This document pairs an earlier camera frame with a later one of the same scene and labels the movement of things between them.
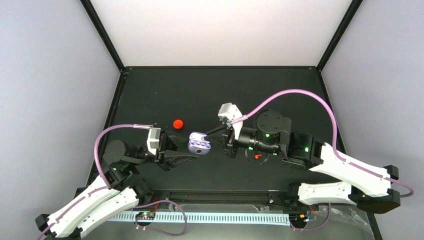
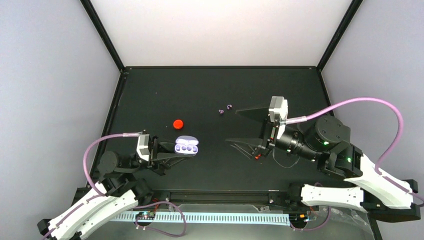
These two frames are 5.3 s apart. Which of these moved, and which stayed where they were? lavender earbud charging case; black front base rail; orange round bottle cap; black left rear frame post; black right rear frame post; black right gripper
Moved: black right gripper; lavender earbud charging case
Stayed: black front base rail; black left rear frame post; black right rear frame post; orange round bottle cap
